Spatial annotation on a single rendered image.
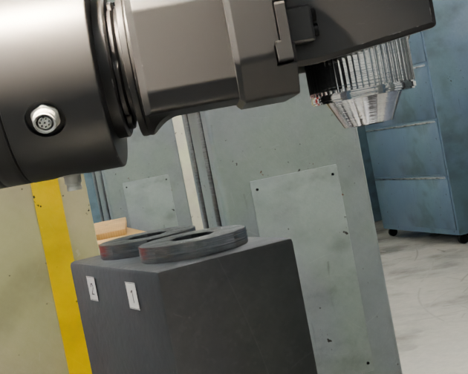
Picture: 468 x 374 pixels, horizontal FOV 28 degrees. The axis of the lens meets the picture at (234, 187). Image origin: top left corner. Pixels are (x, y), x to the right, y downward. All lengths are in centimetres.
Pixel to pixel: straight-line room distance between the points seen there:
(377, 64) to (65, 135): 13
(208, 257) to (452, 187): 700
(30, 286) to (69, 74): 175
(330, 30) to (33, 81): 12
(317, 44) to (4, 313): 178
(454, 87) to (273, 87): 737
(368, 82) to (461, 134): 734
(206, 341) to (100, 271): 14
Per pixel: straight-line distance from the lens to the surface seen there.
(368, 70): 40
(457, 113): 773
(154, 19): 38
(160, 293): 70
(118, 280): 77
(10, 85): 38
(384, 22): 39
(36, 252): 211
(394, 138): 837
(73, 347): 214
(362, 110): 41
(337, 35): 39
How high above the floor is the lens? 120
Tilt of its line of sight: 3 degrees down
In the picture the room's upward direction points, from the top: 11 degrees counter-clockwise
